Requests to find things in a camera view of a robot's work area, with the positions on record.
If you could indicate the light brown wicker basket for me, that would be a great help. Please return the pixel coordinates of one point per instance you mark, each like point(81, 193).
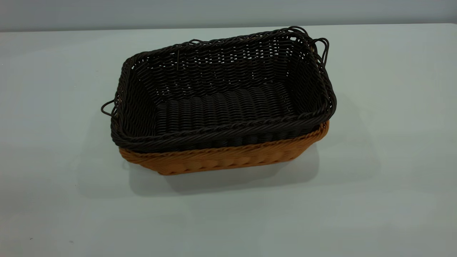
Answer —
point(221, 159)

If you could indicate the dark brown wicker basket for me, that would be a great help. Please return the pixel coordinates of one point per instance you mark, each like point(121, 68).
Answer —
point(221, 107)

